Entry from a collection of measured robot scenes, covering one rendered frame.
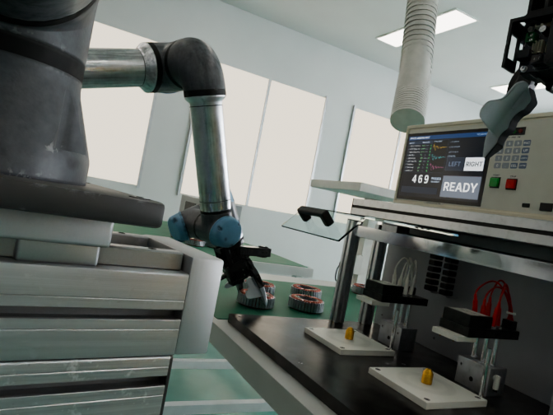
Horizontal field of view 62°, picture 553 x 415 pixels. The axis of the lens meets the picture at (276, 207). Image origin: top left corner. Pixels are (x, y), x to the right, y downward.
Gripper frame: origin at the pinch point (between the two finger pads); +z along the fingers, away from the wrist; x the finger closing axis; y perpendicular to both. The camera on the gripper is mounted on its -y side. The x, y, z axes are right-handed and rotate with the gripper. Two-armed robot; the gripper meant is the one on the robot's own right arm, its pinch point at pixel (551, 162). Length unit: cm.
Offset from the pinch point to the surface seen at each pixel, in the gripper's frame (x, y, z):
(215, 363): -181, -75, 96
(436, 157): -45, -40, -8
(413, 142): -53, -41, -12
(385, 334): -49, -40, 36
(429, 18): -133, -132, -98
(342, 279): -66, -39, 26
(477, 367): -23, -36, 34
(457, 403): -18.6, -23.4, 37.4
